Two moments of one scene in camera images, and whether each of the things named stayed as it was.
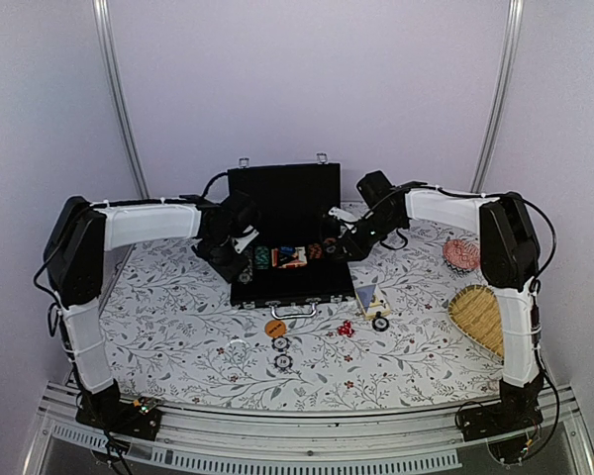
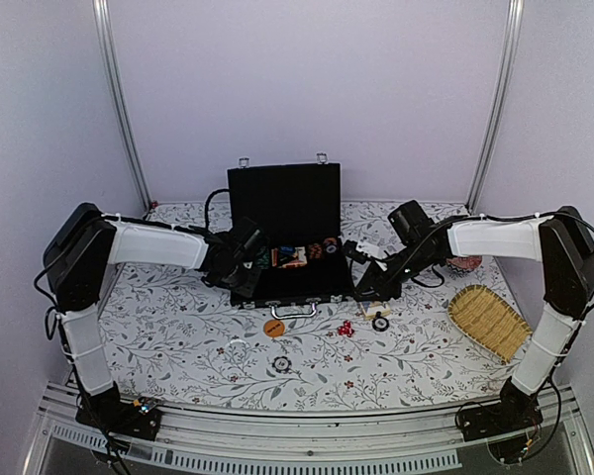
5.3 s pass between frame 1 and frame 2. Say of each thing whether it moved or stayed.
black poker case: stayed
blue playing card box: stayed
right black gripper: moved
